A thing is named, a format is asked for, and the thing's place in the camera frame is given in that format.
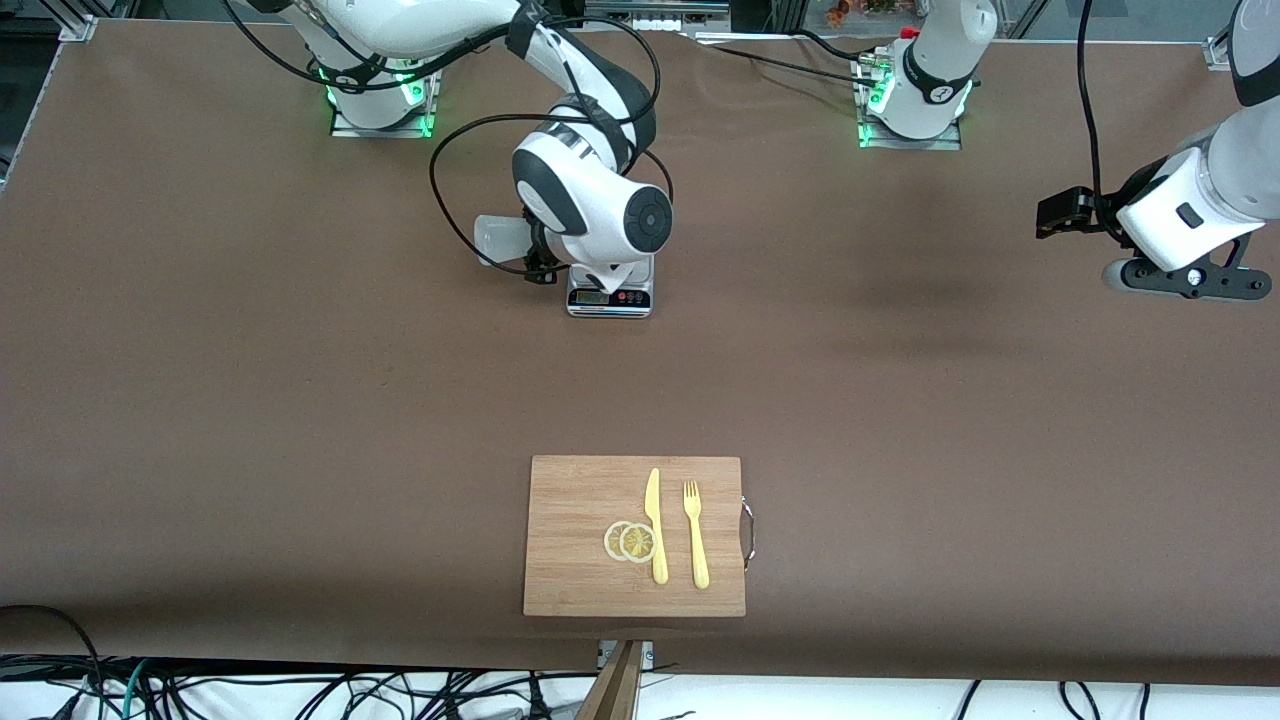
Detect translucent sauce bottle orange cap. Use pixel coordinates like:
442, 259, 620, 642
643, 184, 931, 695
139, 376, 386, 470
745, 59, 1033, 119
473, 213, 533, 269

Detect silver digital kitchen scale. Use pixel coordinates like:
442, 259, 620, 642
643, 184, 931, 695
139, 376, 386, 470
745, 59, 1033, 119
566, 255, 655, 320

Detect yellow plastic knife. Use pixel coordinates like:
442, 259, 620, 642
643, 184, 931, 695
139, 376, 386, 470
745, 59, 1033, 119
644, 467, 670, 586

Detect wooden cutting board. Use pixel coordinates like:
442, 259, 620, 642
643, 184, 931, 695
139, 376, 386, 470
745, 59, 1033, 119
522, 455, 747, 618

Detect yellow plastic fork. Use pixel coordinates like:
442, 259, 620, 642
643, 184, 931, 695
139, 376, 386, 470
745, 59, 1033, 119
682, 480, 711, 590

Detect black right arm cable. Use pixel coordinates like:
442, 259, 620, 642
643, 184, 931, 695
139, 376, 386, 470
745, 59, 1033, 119
222, 0, 673, 279

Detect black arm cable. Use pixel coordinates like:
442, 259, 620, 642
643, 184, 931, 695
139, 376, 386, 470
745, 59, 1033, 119
222, 0, 673, 279
1076, 0, 1151, 251

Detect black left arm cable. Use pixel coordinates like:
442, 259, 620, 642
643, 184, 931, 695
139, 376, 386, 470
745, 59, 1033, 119
1076, 0, 1151, 251

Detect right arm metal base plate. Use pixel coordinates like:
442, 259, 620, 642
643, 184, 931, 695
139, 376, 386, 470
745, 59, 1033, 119
330, 85, 438, 139

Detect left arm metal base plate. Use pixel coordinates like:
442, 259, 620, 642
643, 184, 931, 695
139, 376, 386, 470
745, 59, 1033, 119
855, 55, 963, 151

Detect black cable on table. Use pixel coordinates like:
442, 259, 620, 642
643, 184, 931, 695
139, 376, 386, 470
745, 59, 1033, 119
690, 38, 881, 89

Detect wooden post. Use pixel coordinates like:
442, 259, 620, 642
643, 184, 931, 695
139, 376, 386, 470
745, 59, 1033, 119
575, 640, 646, 720

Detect teal floor cable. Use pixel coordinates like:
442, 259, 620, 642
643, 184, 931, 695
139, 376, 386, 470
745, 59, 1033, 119
120, 658, 153, 720

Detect black looped floor cable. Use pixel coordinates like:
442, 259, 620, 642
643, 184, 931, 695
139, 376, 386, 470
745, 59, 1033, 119
0, 604, 106, 691

